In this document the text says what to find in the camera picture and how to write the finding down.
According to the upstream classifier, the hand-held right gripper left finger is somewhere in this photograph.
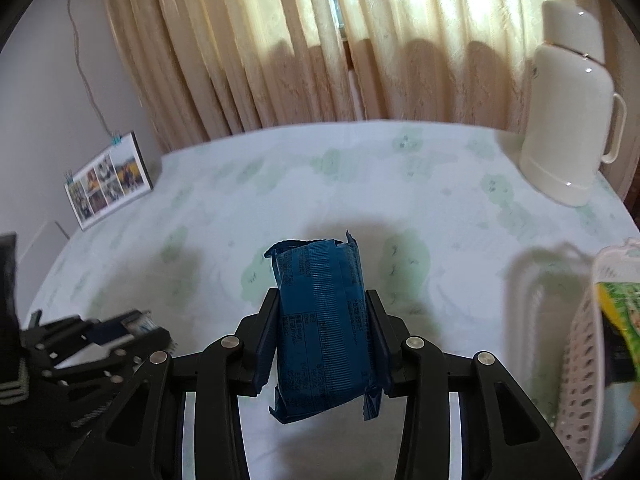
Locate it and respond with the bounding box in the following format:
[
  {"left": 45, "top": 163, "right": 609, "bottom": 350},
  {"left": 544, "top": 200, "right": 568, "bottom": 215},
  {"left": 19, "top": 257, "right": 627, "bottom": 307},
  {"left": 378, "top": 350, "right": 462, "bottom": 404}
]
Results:
[{"left": 100, "top": 287, "right": 281, "bottom": 480}]

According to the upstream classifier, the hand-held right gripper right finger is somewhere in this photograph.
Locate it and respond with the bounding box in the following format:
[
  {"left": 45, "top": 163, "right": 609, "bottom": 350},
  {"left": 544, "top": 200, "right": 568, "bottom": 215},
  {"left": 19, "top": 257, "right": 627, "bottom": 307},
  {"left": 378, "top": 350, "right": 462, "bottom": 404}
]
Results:
[{"left": 365, "top": 289, "right": 583, "bottom": 480}]

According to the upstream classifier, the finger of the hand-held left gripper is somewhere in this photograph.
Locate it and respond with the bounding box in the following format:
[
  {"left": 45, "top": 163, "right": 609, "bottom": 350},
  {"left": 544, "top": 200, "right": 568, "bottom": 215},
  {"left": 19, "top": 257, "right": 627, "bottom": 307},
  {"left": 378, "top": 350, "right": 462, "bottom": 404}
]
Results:
[
  {"left": 50, "top": 330, "right": 175, "bottom": 391},
  {"left": 22, "top": 310, "right": 151, "bottom": 361}
]

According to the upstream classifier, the small white blue-label packet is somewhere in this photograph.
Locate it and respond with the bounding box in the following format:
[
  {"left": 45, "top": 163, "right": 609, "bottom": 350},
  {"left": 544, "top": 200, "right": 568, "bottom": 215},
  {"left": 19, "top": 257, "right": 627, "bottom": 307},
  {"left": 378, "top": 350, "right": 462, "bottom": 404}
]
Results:
[{"left": 122, "top": 312, "right": 153, "bottom": 335}]

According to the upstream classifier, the blue snack packet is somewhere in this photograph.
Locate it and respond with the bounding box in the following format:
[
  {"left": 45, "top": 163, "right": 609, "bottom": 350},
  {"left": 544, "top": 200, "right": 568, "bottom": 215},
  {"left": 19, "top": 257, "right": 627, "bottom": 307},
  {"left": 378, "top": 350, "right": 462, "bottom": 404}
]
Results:
[{"left": 263, "top": 230, "right": 383, "bottom": 425}]

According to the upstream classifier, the pink plastic basket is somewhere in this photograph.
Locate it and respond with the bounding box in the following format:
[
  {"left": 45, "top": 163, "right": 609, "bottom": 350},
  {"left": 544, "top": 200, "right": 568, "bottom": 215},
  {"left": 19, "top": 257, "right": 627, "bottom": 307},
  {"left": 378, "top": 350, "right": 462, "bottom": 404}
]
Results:
[{"left": 552, "top": 240, "right": 640, "bottom": 480}]

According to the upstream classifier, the navy packet with white print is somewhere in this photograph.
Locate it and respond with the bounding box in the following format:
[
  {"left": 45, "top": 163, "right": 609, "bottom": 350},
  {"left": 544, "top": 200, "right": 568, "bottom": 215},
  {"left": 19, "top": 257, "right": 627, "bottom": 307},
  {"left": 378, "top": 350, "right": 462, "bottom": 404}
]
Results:
[{"left": 602, "top": 320, "right": 640, "bottom": 387}]

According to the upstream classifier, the green striped snack packet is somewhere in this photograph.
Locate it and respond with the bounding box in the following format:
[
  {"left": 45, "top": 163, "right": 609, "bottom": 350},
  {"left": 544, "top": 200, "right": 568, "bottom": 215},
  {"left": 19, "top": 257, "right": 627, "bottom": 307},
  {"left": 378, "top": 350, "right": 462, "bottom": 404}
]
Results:
[{"left": 597, "top": 282, "right": 640, "bottom": 356}]

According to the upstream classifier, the photo desk calendar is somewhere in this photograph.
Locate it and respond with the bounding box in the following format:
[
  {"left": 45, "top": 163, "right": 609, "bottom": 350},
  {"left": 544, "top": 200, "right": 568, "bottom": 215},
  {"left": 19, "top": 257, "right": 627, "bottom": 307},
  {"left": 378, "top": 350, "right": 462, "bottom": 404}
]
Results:
[{"left": 64, "top": 131, "right": 152, "bottom": 231}]

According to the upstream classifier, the beige curtain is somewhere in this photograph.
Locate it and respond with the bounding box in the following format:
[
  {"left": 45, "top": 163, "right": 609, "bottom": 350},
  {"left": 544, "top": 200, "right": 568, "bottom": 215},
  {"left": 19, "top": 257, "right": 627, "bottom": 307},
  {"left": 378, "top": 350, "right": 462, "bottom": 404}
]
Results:
[{"left": 102, "top": 0, "right": 640, "bottom": 153}]

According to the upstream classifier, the white thermos jug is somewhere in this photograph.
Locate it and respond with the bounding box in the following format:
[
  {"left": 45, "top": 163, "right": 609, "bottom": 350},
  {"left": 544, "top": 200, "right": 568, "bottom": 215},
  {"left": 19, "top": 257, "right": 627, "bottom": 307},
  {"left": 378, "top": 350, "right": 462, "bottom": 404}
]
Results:
[{"left": 518, "top": 0, "right": 627, "bottom": 207}]

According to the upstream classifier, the wall cable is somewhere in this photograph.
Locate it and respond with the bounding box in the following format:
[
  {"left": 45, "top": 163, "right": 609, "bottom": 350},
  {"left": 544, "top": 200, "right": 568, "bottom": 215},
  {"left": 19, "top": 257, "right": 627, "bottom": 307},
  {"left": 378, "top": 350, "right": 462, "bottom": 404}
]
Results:
[{"left": 66, "top": 0, "right": 119, "bottom": 137}]

